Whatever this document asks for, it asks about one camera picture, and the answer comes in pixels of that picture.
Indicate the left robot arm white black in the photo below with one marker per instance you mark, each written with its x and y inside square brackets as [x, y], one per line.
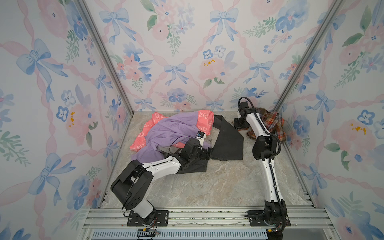
[131, 186]

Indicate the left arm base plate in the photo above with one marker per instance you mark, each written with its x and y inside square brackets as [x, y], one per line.
[157, 218]

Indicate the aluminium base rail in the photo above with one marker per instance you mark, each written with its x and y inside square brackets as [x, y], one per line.
[304, 222]

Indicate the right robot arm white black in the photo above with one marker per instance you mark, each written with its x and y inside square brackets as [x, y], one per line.
[266, 147]

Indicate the pink patterned cloth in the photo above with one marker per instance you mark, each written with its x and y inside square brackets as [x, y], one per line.
[205, 123]

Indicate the aluminium corner post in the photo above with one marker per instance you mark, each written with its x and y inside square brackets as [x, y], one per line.
[95, 34]
[328, 19]

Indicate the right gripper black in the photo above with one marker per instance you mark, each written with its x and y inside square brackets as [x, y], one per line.
[236, 126]

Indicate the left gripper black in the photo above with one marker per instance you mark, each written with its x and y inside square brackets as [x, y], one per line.
[203, 156]

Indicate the left aluminium corner post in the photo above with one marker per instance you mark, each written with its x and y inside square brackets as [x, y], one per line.
[95, 34]

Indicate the right aluminium corner post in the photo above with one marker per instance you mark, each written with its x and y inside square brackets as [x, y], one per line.
[328, 19]

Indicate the black cloth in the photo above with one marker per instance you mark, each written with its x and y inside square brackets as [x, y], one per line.
[229, 146]

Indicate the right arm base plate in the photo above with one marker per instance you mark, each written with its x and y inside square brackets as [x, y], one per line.
[260, 218]

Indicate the red plaid cloth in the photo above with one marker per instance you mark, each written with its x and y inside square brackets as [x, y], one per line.
[273, 122]

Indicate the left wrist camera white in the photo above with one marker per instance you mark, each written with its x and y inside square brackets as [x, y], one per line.
[201, 136]

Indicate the purple cloth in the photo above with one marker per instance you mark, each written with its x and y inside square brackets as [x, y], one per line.
[174, 130]

